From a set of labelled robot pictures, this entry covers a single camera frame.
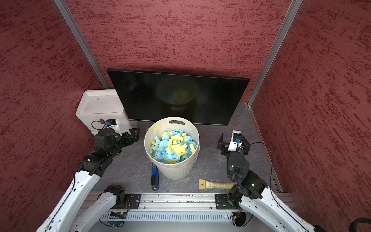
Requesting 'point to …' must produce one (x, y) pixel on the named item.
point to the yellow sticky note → (155, 129)
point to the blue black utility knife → (155, 177)
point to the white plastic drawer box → (103, 108)
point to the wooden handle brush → (204, 184)
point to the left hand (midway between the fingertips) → (132, 135)
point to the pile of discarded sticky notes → (171, 147)
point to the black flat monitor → (206, 98)
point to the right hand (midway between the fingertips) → (230, 138)
